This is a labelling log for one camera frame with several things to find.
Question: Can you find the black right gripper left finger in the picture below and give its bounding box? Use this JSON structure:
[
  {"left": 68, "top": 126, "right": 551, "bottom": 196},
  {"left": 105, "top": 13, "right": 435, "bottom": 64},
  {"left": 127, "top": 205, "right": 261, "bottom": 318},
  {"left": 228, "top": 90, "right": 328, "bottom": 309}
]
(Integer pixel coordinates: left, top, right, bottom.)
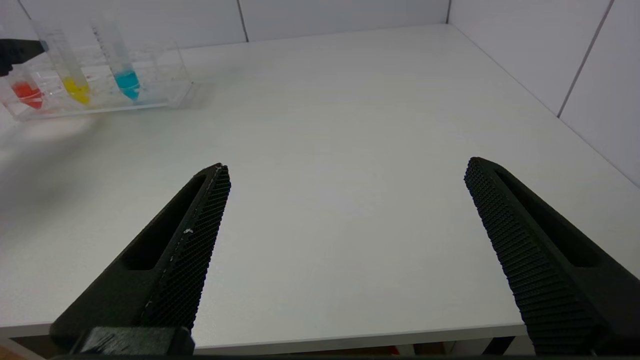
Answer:
[{"left": 49, "top": 162, "right": 232, "bottom": 351}]

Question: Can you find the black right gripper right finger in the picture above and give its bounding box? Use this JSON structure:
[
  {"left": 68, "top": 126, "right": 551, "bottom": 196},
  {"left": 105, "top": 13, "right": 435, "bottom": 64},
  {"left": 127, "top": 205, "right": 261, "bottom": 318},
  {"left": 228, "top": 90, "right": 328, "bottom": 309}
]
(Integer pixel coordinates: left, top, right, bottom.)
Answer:
[{"left": 464, "top": 156, "right": 640, "bottom": 356}]

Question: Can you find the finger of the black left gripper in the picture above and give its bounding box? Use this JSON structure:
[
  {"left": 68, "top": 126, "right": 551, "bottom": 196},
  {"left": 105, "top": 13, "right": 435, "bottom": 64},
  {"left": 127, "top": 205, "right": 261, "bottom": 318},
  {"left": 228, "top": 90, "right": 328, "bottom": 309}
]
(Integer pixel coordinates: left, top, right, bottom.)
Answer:
[{"left": 0, "top": 39, "right": 49, "bottom": 77}]

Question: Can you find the test tube with red pigment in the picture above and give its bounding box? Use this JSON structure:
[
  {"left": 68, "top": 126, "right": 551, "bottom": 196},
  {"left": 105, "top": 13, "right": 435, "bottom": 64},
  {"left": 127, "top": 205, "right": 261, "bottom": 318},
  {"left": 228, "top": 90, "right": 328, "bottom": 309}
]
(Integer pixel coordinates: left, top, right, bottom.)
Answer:
[{"left": 0, "top": 65, "right": 46, "bottom": 111}]

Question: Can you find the test tube with yellow pigment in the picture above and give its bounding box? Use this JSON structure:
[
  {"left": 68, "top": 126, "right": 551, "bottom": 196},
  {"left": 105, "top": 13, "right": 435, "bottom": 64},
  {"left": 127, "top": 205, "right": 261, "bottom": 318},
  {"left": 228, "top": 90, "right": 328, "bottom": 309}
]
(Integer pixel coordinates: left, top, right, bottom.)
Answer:
[{"left": 31, "top": 22, "right": 92, "bottom": 107}]

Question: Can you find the test tube with blue pigment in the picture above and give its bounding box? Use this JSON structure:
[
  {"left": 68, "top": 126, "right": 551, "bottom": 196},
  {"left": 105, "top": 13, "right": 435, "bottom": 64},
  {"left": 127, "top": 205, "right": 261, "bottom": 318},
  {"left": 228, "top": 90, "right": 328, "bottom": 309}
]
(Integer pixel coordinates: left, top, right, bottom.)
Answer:
[{"left": 90, "top": 17, "right": 142, "bottom": 102}]

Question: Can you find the clear acrylic test tube rack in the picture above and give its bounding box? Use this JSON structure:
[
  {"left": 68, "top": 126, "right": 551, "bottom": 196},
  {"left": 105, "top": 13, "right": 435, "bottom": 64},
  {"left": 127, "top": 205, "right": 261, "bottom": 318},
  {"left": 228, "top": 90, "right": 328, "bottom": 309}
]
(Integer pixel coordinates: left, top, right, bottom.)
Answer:
[{"left": 0, "top": 40, "right": 193, "bottom": 122}]

